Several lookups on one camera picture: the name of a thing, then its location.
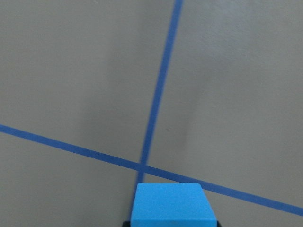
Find blue cube block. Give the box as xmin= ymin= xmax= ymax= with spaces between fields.
xmin=130 ymin=183 xmax=217 ymax=227

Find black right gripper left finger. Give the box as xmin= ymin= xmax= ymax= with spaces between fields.
xmin=122 ymin=221 xmax=131 ymax=227

